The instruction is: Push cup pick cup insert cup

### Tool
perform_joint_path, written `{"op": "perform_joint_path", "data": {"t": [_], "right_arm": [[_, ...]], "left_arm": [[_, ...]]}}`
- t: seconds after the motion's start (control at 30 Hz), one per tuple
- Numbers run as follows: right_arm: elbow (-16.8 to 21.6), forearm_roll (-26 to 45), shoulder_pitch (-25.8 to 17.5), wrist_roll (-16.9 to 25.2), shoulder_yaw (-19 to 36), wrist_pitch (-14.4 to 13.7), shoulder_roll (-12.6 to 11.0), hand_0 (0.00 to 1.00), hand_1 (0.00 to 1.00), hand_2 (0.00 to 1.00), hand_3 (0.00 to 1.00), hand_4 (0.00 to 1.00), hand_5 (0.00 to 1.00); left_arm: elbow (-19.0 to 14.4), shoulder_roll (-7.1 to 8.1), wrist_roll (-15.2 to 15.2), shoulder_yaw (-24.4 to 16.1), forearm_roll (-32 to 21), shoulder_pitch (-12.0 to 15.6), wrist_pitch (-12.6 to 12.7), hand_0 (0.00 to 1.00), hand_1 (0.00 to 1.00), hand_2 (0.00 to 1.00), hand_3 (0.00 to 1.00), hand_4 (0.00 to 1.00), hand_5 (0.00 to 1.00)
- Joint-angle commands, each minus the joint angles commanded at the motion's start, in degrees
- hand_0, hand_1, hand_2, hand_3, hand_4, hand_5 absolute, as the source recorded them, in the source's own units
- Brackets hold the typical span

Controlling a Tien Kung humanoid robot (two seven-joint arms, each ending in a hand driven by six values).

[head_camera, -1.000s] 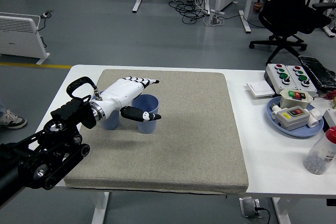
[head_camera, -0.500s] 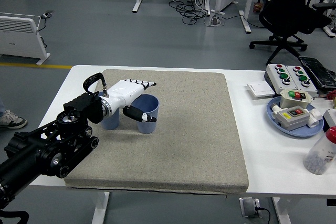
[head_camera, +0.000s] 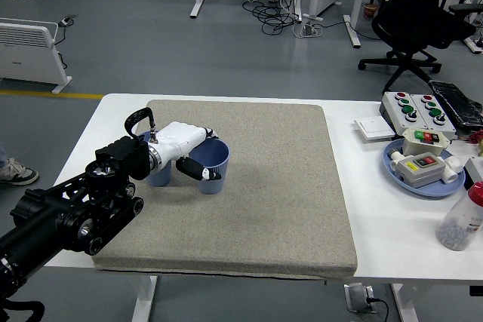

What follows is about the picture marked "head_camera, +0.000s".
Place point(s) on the cream switch box green red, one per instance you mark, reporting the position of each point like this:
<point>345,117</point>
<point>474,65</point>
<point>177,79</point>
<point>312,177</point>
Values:
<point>417,145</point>

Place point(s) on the white panel heater large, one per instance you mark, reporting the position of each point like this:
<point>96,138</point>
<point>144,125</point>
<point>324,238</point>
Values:
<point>26,54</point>

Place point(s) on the white power strip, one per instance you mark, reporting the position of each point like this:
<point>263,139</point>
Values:
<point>307,31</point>

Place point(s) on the person's leg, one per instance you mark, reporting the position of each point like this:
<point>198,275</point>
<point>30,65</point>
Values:
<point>2,154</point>

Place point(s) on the small brown basket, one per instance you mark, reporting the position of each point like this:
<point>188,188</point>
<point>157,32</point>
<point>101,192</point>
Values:
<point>371,11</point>

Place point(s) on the floor outlet with plug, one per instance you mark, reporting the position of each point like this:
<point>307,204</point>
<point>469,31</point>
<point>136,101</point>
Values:
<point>68,20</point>

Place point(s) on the grey-brown fabric mat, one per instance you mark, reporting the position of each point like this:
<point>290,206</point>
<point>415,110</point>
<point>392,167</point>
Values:
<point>256,205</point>

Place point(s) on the black table control panel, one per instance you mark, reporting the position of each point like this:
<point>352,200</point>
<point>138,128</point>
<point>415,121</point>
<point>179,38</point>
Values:
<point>476,291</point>

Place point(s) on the red yellow small parts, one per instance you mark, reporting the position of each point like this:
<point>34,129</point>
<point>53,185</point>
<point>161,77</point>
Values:
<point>479,141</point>

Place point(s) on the black wrapped keyboard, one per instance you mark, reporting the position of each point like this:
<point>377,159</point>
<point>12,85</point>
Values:
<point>458,105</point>

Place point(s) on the white push-button control box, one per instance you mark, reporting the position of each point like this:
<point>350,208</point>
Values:
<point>447,127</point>
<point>396,111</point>

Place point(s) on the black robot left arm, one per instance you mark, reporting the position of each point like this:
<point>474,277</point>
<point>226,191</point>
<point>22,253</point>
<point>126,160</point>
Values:
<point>75,209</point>

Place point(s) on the grey switch box yellow red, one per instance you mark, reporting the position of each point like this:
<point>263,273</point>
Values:
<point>422,173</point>

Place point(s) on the clear bottle red cap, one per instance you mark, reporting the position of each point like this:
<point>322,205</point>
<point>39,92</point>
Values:
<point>462,220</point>

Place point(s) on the black office chair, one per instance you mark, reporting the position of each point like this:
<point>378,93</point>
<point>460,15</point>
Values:
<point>411,20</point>

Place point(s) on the blue ribbed plastic cup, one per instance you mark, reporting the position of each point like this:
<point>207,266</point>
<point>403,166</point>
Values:
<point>211,187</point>
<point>160,178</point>

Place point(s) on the grey floor socket box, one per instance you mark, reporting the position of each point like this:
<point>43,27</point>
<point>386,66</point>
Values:
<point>356,297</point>

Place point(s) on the white wall switch plate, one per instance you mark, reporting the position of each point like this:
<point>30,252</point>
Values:
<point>373,129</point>

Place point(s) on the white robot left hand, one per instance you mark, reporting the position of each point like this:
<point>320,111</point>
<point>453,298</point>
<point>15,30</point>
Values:
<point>177,139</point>

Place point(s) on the blue round plate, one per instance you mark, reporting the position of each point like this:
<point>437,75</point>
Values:
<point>434,191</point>

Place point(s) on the white table leg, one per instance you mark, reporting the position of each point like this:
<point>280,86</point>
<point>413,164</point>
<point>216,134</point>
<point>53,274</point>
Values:
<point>405,305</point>
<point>145,299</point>

